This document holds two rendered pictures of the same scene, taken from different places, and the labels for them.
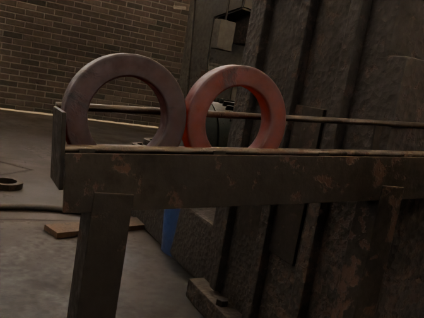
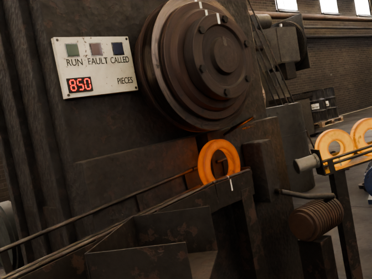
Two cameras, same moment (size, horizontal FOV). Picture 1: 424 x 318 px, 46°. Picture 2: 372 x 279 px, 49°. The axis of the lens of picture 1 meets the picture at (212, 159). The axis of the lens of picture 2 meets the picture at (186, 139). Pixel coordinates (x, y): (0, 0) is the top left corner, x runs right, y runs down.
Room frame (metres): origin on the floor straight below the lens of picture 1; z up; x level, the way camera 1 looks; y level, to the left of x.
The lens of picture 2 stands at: (-0.12, -0.40, 0.94)
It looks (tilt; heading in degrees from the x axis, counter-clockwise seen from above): 3 degrees down; 347
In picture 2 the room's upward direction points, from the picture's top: 11 degrees counter-clockwise
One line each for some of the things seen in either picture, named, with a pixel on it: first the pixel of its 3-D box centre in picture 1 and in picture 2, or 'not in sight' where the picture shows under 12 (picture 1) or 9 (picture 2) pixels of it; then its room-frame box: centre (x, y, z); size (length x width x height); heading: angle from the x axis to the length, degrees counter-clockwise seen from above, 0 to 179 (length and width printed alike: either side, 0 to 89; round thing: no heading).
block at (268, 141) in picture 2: not in sight; (261, 170); (1.37, -1.02, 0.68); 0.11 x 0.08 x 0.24; 28
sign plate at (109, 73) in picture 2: not in sight; (97, 66); (1.19, -0.47, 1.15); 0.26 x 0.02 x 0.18; 118
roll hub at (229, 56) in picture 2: not in sight; (221, 56); (1.16, -0.87, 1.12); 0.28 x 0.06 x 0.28; 118
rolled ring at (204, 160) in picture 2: not in sight; (220, 165); (1.25, -0.82, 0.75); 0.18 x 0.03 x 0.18; 119
